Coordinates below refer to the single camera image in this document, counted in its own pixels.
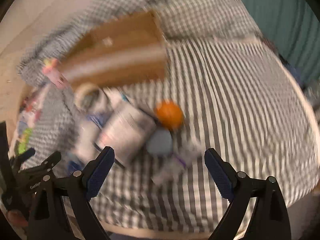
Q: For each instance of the colourful picture book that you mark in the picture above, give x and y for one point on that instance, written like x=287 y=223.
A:
x=29 y=113

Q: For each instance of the clear plastic water bottle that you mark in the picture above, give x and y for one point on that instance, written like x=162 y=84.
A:
x=89 y=128

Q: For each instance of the teal curtain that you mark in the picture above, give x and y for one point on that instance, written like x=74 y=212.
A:
x=294 y=28

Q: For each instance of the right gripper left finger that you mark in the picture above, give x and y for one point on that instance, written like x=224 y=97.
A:
x=48 y=217

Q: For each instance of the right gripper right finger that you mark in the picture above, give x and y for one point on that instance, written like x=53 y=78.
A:
x=269 y=219

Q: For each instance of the white tape roll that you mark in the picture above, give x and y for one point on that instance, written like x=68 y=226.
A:
x=89 y=98

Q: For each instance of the white blue snack bag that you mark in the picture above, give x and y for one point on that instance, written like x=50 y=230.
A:
x=126 y=131

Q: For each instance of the person's left hand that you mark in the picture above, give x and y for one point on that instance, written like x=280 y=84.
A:
x=16 y=218

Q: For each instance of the brown cardboard box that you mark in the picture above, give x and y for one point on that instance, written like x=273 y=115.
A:
x=121 y=52

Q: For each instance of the grey checkered duvet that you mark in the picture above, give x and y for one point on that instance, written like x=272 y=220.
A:
x=179 y=19

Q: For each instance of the small purple white packet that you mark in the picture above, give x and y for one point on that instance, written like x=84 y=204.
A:
x=173 y=167

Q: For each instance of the pink toddler sippy cup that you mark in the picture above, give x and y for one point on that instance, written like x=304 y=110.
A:
x=51 y=71

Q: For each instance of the checkered bed sheet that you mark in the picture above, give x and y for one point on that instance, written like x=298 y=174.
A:
x=237 y=98

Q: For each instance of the orange ball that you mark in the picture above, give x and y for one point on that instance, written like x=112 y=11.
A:
x=169 y=115

